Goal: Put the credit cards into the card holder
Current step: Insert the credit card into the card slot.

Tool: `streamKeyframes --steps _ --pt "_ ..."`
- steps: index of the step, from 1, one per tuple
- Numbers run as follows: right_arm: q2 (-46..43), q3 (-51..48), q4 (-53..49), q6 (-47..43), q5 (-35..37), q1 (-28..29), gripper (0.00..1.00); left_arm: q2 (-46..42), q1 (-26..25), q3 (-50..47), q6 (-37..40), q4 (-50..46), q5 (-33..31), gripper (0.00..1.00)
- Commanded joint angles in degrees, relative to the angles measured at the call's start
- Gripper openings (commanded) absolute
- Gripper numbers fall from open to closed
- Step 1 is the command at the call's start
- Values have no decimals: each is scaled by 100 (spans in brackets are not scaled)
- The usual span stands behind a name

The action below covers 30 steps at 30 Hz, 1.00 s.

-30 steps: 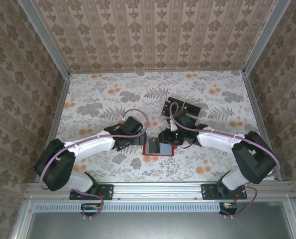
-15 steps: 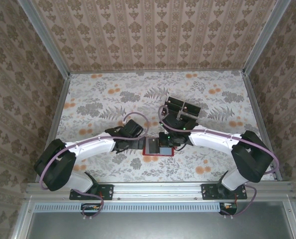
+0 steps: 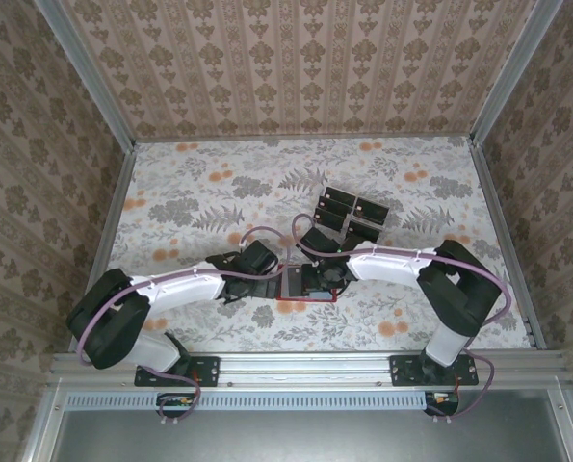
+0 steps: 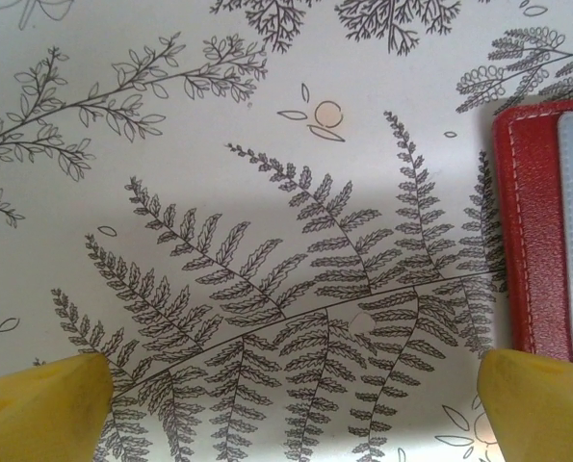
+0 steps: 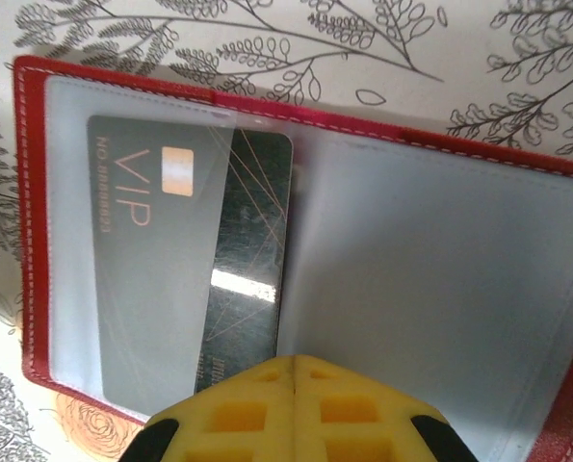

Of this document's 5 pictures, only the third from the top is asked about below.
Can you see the black credit card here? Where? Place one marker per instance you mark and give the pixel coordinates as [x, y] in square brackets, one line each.
[372, 211]
[336, 206]
[363, 232]
[340, 196]
[331, 217]

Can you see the black controller board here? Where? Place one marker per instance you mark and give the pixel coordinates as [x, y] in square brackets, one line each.
[175, 404]
[442, 402]

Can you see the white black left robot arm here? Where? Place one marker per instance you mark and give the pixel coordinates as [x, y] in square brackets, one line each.
[180, 291]

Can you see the grey metal panel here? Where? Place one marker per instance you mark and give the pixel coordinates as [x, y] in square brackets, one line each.
[315, 438]

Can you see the aluminium frame rail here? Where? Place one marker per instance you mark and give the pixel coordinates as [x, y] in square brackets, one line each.
[43, 423]
[567, 423]

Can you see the red card holder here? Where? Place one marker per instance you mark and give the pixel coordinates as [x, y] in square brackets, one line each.
[295, 281]

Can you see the long aluminium base rail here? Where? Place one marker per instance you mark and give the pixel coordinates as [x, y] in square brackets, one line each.
[305, 368]

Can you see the thin aluminium table edge rail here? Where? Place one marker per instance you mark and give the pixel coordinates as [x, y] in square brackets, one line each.
[315, 138]

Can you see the floral printed table sheet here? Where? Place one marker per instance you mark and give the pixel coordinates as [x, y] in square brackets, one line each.
[194, 159]

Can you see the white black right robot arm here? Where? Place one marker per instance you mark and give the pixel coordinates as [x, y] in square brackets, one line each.
[392, 267]

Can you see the aluminium corner post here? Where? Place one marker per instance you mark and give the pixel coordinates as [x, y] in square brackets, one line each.
[85, 72]
[513, 72]

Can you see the black compartment rack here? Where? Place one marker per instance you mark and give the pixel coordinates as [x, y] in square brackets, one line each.
[353, 216]

